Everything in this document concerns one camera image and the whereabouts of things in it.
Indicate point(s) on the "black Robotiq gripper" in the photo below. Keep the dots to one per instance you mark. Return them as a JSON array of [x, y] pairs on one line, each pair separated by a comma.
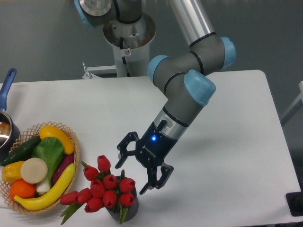
[[150, 151]]

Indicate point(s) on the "red tulip bouquet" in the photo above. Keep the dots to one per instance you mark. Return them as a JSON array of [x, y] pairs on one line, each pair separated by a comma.
[[90, 198]]

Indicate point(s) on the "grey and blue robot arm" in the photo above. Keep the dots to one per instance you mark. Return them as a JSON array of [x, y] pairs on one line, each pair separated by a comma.
[[183, 80]]

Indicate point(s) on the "dark grey ribbed vase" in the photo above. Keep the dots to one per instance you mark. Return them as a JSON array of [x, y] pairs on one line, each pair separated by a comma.
[[121, 200]]

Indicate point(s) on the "purple sweet potato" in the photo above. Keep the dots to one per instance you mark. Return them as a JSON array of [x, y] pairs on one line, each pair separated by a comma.
[[62, 166]]

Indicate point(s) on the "yellow banana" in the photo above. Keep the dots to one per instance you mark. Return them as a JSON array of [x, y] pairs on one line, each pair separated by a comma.
[[52, 195]]

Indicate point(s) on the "green bok choy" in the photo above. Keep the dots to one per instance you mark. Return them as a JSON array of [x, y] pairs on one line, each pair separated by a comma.
[[51, 151]]

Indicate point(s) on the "yellow squash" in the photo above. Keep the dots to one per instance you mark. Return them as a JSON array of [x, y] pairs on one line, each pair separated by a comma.
[[52, 131]]

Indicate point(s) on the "beige round slice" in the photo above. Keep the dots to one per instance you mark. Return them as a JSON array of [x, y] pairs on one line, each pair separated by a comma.
[[34, 170]]

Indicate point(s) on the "green cucumber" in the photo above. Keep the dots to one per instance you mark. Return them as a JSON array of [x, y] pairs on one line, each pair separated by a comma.
[[21, 153]]

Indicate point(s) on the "woven wicker basket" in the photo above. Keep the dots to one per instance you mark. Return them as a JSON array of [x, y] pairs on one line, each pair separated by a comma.
[[22, 138]]

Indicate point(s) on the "orange fruit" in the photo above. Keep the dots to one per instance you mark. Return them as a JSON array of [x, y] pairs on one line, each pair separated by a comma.
[[22, 189]]

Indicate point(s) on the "yellow bell pepper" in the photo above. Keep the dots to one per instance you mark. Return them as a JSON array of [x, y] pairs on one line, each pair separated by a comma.
[[12, 172]]

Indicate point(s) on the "black device at table edge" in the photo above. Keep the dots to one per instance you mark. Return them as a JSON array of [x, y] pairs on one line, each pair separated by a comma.
[[295, 203]]

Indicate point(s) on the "white furniture leg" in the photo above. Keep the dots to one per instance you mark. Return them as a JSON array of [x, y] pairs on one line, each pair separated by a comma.
[[294, 107]]

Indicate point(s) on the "white metal base frame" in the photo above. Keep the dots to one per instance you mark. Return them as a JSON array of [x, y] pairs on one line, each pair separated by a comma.
[[99, 69]]

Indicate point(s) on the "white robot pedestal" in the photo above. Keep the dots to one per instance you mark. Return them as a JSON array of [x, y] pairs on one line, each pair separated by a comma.
[[131, 45]]

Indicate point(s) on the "blue handled saucepan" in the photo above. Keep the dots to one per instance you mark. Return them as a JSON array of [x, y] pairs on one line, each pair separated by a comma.
[[9, 132]]

